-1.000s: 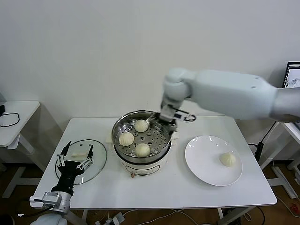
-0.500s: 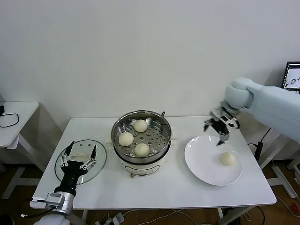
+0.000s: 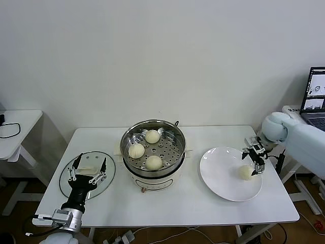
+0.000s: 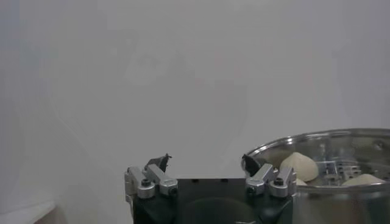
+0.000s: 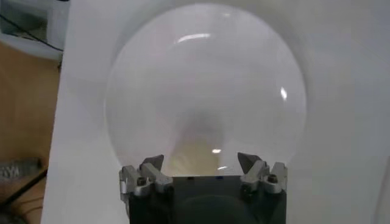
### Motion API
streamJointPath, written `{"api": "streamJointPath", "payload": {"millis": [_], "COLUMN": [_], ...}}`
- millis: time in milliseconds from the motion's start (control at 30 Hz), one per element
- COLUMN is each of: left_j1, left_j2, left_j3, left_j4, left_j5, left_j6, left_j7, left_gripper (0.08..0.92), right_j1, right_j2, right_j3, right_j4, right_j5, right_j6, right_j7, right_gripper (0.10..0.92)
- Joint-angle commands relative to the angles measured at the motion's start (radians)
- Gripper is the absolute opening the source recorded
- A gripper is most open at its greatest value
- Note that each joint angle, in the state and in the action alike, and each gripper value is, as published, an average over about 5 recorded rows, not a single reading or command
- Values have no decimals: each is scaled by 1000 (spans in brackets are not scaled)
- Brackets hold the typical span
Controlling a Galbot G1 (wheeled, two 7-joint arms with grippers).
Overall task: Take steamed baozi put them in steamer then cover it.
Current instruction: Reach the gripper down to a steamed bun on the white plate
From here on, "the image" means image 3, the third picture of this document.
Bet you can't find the round glass pot lid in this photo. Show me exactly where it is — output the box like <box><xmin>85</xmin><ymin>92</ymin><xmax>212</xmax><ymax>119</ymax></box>
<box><xmin>59</xmin><ymin>150</ymin><xmax>116</xmax><ymax>200</ymax></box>

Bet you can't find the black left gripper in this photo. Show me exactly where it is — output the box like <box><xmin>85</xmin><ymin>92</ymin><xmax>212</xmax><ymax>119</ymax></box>
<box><xmin>60</xmin><ymin>152</ymin><xmax>108</xmax><ymax>211</ymax></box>

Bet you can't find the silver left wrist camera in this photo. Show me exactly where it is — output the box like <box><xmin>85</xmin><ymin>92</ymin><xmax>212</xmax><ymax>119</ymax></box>
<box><xmin>52</xmin><ymin>208</ymin><xmax>74</xmax><ymax>227</ymax></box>

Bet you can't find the grey open laptop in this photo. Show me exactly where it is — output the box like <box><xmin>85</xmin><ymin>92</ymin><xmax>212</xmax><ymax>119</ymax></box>
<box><xmin>299</xmin><ymin>66</ymin><xmax>325</xmax><ymax>133</ymax></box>

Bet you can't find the round white plate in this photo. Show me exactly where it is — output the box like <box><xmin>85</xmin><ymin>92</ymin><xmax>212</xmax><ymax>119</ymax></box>
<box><xmin>199</xmin><ymin>146</ymin><xmax>263</xmax><ymax>203</ymax></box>

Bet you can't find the black power brick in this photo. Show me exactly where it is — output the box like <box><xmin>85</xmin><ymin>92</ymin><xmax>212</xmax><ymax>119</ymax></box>
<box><xmin>275</xmin><ymin>152</ymin><xmax>285</xmax><ymax>175</ymax></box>

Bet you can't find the white steamed baozi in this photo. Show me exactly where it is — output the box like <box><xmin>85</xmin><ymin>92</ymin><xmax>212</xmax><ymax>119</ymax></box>
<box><xmin>145</xmin><ymin>155</ymin><xmax>164</xmax><ymax>171</ymax></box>
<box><xmin>145</xmin><ymin>129</ymin><xmax>161</xmax><ymax>144</ymax></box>
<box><xmin>238</xmin><ymin>165</ymin><xmax>254</xmax><ymax>181</ymax></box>
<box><xmin>128</xmin><ymin>144</ymin><xmax>146</xmax><ymax>159</ymax></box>

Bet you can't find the white power strip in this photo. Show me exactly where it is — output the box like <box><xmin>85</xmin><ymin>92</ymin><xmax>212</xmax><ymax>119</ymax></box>
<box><xmin>111</xmin><ymin>230</ymin><xmax>135</xmax><ymax>244</ymax></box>

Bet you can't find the black looped cable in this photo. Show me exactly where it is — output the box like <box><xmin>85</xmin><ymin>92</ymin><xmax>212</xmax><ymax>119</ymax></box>
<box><xmin>0</xmin><ymin>123</ymin><xmax>21</xmax><ymax>139</ymax></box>

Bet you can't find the cream electric cooker pot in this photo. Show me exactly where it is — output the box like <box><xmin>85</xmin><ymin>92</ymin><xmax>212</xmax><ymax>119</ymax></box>
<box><xmin>113</xmin><ymin>136</ymin><xmax>196</xmax><ymax>194</ymax></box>

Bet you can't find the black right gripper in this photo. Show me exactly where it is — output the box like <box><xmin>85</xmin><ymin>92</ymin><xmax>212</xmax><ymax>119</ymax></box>
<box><xmin>241</xmin><ymin>149</ymin><xmax>268</xmax><ymax>177</ymax></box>

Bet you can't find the perforated steel steamer basket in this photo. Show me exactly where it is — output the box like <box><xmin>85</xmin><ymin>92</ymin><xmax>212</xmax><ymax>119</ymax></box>
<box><xmin>120</xmin><ymin>118</ymin><xmax>186</xmax><ymax>176</ymax></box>

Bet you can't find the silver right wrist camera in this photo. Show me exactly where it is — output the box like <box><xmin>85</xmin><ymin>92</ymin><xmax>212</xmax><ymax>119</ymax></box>
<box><xmin>244</xmin><ymin>136</ymin><xmax>266</xmax><ymax>155</ymax></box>

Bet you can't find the white table leg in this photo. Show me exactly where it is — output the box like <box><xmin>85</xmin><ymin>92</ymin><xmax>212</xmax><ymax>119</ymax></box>
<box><xmin>86</xmin><ymin>227</ymin><xmax>97</xmax><ymax>244</ymax></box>
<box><xmin>235</xmin><ymin>225</ymin><xmax>275</xmax><ymax>244</ymax></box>

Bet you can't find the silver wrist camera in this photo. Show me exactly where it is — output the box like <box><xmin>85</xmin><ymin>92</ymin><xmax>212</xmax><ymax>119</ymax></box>
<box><xmin>52</xmin><ymin>208</ymin><xmax>74</xmax><ymax>227</ymax></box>
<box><xmin>244</xmin><ymin>136</ymin><xmax>266</xmax><ymax>155</ymax></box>

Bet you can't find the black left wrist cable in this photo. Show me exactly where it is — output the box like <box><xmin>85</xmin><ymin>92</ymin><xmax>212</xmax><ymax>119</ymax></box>
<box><xmin>25</xmin><ymin>216</ymin><xmax>64</xmax><ymax>237</ymax></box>

